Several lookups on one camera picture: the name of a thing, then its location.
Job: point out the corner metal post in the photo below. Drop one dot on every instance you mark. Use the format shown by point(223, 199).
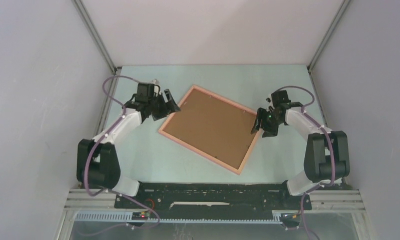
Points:
point(93, 32)
point(328, 34)

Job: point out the aluminium frame rails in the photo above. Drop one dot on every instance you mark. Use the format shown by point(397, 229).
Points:
point(101, 208)

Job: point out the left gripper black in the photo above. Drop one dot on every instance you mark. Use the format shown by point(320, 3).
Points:
point(170, 105)

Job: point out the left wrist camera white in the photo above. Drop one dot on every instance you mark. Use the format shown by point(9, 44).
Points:
point(155, 82)

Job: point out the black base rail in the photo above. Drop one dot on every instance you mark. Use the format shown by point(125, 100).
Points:
point(212, 201)

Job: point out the left corner metal post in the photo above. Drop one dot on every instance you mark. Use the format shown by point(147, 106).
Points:
point(93, 32)

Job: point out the white cable duct strip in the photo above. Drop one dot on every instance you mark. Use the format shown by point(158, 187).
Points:
point(203, 220)

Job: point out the right corner metal post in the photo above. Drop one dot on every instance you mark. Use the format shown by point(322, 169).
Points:
point(328, 34)

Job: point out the brown backing board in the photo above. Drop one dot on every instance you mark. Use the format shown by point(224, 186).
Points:
point(209, 127)

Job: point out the small circuit board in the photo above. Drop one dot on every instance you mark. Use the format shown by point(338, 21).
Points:
point(140, 216)

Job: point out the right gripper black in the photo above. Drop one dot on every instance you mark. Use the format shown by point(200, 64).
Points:
point(270, 131)

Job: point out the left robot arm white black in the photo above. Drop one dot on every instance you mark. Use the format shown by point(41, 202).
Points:
point(98, 164)

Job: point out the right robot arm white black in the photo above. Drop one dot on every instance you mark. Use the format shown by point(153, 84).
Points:
point(326, 159)

